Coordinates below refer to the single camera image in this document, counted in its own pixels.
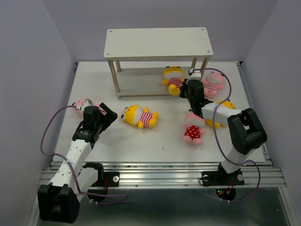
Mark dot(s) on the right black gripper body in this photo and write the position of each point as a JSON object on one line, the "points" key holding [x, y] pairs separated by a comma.
{"points": [[184, 91]]}

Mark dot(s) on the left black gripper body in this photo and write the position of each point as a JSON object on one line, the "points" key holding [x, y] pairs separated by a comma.
{"points": [[104, 121]]}

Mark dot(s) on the yellow plush red-striped shirt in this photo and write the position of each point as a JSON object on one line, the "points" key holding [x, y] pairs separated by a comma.
{"points": [[173, 77]]}

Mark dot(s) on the yellow plush pink-striped shirt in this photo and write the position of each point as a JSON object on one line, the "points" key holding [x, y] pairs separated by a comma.
{"points": [[141, 117]]}

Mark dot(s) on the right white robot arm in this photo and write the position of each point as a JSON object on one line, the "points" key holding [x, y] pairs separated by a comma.
{"points": [[245, 128]]}

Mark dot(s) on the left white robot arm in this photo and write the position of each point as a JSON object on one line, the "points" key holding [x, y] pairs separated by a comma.
{"points": [[59, 200]]}

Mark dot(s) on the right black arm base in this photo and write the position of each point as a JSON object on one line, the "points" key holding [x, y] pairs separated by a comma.
{"points": [[224, 182]]}

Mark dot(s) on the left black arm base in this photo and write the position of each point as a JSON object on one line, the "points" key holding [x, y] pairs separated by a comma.
{"points": [[102, 185]]}

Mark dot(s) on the white two-tier shelf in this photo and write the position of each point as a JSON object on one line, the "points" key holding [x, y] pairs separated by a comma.
{"points": [[155, 44]]}

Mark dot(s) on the pink plush pink-striped shirt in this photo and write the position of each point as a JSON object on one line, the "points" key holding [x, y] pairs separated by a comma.
{"points": [[213, 83]]}

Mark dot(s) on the pink plush orange-striped shirt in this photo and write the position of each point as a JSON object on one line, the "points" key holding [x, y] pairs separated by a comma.
{"points": [[94, 104]]}

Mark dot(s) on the pink plush red polka-dot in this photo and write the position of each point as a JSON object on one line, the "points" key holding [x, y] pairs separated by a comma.
{"points": [[193, 129]]}

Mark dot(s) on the yellow plush blue-striped shirt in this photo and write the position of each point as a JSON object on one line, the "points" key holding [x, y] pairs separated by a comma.
{"points": [[224, 107]]}

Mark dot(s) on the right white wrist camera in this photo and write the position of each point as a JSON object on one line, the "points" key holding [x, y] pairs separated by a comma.
{"points": [[195, 74]]}

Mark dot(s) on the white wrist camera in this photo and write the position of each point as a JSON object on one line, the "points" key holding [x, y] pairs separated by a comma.
{"points": [[82, 104], [195, 74]]}

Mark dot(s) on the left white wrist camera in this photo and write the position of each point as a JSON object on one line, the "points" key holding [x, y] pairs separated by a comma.
{"points": [[82, 104]]}

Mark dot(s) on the aluminium rail frame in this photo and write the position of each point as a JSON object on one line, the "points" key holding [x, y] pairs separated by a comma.
{"points": [[156, 158]]}

